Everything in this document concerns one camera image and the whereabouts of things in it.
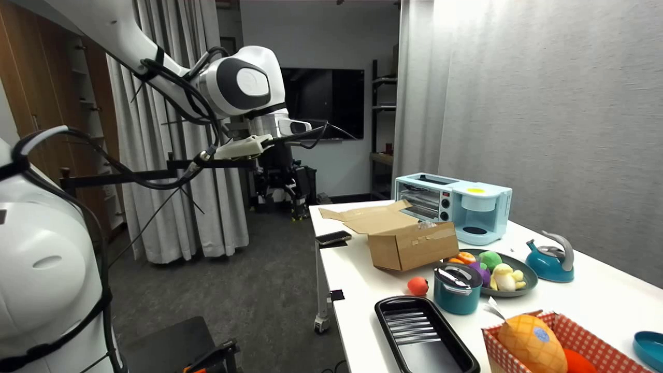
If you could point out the purple eggplant plushie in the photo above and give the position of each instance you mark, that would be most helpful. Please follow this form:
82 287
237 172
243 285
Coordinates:
482 272

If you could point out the brown cardboard box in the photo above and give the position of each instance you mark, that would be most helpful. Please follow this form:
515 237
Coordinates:
399 242

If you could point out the yellow banana plushie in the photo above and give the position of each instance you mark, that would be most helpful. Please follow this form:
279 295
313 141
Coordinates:
504 279

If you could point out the red tomato plushie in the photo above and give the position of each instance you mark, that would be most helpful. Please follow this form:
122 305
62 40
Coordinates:
418 287

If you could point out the grey curtain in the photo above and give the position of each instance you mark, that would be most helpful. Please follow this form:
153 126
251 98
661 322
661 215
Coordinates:
204 218

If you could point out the teal toy kettle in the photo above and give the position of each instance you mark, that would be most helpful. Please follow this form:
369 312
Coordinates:
552 264

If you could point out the green plushie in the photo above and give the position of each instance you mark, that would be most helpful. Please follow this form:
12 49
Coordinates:
490 260

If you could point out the light blue toy toaster oven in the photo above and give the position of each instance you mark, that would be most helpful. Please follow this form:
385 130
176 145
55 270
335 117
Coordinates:
478 210

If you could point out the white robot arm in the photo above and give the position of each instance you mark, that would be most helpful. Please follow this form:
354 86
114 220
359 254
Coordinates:
55 312

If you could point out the teal pot with lid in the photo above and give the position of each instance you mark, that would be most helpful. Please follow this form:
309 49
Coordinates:
457 288

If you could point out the dark plate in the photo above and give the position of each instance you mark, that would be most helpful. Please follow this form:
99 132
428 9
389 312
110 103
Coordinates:
528 276

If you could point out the orange fruit plushie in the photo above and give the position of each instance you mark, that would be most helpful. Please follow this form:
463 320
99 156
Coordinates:
463 257

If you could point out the black wall monitor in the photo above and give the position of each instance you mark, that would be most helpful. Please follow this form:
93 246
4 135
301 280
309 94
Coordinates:
329 95

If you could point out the yellow pineapple plushie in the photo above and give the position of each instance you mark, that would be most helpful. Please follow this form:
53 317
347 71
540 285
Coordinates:
534 342

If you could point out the black ridged tray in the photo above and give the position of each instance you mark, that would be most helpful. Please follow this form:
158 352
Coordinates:
421 341

